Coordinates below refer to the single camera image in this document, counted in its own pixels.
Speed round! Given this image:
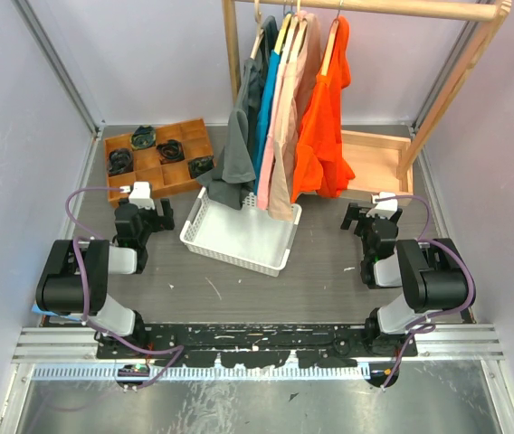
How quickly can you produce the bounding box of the wooden hanger blue shirt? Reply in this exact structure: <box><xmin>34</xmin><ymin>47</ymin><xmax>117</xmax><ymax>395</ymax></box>
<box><xmin>273</xmin><ymin>5</ymin><xmax>293</xmax><ymax>55</ymax></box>

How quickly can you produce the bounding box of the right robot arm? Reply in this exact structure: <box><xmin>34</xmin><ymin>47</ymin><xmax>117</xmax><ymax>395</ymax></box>
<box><xmin>340</xmin><ymin>199</ymin><xmax>476</xmax><ymax>356</ymax></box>

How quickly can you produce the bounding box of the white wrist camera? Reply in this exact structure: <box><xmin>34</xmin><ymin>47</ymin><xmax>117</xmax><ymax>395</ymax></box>
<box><xmin>367</xmin><ymin>192</ymin><xmax>403</xmax><ymax>222</ymax></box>
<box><xmin>119</xmin><ymin>181</ymin><xmax>156</xmax><ymax>210</ymax></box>

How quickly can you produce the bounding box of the wooden hanger with metal hook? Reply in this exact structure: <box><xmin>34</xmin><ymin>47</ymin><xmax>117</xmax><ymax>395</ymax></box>
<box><xmin>320</xmin><ymin>0</ymin><xmax>344</xmax><ymax>76</ymax></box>

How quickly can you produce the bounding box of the wooden clothes rack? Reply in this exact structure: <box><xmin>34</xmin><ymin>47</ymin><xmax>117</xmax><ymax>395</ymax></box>
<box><xmin>221</xmin><ymin>0</ymin><xmax>514</xmax><ymax>208</ymax></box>

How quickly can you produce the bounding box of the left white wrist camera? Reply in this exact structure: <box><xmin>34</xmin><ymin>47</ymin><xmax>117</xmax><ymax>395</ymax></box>
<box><xmin>119</xmin><ymin>181</ymin><xmax>156</xmax><ymax>210</ymax></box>

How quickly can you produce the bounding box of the orange t shirt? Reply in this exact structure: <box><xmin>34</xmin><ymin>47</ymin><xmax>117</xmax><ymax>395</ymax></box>
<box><xmin>290</xmin><ymin>15</ymin><xmax>356</xmax><ymax>203</ymax></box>

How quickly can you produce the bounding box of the grey t shirt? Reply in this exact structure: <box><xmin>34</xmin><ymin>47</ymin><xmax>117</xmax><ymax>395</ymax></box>
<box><xmin>196</xmin><ymin>15</ymin><xmax>279</xmax><ymax>210</ymax></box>

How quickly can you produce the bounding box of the pink t shirt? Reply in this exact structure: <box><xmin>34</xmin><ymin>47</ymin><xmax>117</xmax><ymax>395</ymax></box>
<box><xmin>256</xmin><ymin>17</ymin><xmax>301</xmax><ymax>211</ymax></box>

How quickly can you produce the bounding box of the blue t shirt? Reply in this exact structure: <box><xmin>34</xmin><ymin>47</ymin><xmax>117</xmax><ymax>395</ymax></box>
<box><xmin>253</xmin><ymin>50</ymin><xmax>281</xmax><ymax>194</ymax></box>

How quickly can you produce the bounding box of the rolled black sock left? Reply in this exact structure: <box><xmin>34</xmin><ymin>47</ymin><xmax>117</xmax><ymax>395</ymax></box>
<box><xmin>107</xmin><ymin>147</ymin><xmax>134</xmax><ymax>176</ymax></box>

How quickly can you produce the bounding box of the beige t shirt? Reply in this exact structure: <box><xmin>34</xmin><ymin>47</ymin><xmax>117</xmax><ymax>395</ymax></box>
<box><xmin>288</xmin><ymin>11</ymin><xmax>321</xmax><ymax>198</ymax></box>

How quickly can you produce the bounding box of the rolled dark sock top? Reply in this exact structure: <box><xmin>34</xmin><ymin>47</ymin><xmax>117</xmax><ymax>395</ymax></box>
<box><xmin>130</xmin><ymin>126</ymin><xmax>156</xmax><ymax>151</ymax></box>

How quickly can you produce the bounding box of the white plastic basket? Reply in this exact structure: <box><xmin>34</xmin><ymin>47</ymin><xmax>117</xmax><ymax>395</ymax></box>
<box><xmin>180</xmin><ymin>188</ymin><xmax>302</xmax><ymax>278</ymax></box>

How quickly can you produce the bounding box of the brown wooden compartment tray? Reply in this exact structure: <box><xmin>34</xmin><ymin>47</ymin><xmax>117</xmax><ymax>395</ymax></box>
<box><xmin>104</xmin><ymin>118</ymin><xmax>214</xmax><ymax>207</ymax></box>

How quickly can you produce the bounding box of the blue patterned cloth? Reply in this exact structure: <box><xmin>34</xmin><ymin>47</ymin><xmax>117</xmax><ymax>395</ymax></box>
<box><xmin>32</xmin><ymin>304</ymin><xmax>81</xmax><ymax>322</ymax></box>

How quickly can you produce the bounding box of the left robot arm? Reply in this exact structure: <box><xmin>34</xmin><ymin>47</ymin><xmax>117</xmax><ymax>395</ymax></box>
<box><xmin>35</xmin><ymin>199</ymin><xmax>175</xmax><ymax>358</ymax></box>

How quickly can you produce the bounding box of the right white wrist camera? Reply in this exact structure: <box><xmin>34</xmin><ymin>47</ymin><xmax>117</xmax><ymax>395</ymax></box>
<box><xmin>367</xmin><ymin>192</ymin><xmax>403</xmax><ymax>222</ymax></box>

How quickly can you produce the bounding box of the wooden hanger grey shirt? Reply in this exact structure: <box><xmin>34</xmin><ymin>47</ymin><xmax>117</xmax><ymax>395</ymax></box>
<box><xmin>250</xmin><ymin>0</ymin><xmax>264</xmax><ymax>60</ymax></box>

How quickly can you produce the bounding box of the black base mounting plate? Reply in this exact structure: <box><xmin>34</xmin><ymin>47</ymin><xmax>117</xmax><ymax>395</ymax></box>
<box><xmin>95</xmin><ymin>323</ymin><xmax>405</xmax><ymax>369</ymax></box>

